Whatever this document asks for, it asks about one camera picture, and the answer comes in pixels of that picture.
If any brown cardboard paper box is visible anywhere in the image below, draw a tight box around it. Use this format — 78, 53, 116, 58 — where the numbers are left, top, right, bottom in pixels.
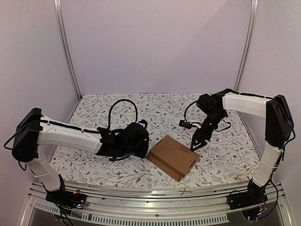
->
147, 136, 200, 182

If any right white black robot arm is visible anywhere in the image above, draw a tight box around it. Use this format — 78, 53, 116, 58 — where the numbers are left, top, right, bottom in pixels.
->
190, 89, 295, 205

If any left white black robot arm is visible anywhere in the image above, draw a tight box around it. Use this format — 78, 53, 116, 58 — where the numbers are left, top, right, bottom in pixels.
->
3, 108, 149, 204

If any floral patterned table cloth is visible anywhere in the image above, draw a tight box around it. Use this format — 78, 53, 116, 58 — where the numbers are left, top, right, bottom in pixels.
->
50, 93, 259, 189

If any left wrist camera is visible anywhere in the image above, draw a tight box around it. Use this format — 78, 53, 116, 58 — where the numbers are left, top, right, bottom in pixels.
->
138, 119, 148, 129

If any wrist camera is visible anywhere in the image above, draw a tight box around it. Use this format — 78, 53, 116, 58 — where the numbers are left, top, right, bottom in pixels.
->
138, 119, 148, 129
179, 120, 201, 129

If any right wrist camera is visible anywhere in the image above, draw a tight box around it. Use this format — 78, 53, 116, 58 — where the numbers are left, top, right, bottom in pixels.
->
179, 120, 201, 129

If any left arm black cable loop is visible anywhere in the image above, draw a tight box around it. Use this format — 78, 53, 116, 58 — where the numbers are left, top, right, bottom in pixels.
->
107, 99, 139, 130

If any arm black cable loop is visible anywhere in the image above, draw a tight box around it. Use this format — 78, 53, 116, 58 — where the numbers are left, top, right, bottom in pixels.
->
107, 99, 139, 130
183, 100, 232, 132

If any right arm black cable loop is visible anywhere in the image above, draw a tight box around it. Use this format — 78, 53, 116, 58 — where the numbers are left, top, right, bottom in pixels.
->
183, 100, 232, 132

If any aluminium front rail base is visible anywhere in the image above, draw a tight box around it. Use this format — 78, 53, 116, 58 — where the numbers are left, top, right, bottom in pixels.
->
18, 181, 294, 226

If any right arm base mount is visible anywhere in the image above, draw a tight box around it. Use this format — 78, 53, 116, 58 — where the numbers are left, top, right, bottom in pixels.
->
227, 188, 268, 210

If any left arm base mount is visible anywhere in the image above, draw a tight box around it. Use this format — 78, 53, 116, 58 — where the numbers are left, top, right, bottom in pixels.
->
46, 188, 87, 209

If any right aluminium frame post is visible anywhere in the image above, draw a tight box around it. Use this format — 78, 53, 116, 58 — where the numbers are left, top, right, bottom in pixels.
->
234, 0, 259, 91

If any aluminium frame post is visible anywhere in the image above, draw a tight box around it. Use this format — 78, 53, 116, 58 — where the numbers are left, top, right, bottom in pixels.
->
54, 0, 82, 100
234, 0, 259, 91

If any left aluminium frame post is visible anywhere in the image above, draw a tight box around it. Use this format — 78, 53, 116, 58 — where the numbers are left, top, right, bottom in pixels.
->
54, 0, 82, 100

